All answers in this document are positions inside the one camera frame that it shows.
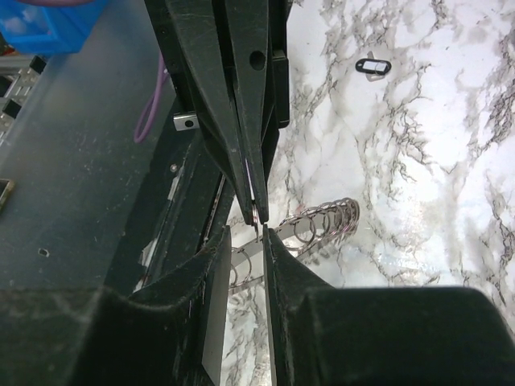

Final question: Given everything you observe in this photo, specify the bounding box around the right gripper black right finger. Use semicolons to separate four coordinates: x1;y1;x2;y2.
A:
263;229;514;385

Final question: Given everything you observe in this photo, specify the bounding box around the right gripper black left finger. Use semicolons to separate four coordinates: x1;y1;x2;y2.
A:
1;228;231;385

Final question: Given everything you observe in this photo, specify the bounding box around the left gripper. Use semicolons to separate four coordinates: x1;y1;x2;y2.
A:
145;1;290;225

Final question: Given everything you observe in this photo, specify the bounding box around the steel disc with keyrings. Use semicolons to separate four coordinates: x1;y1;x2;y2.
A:
229;198;361;295

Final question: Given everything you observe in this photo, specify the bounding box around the blue plastic bin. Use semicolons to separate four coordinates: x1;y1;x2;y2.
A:
1;1;108;55

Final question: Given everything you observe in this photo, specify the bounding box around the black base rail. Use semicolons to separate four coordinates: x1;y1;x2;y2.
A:
105;130;233;295

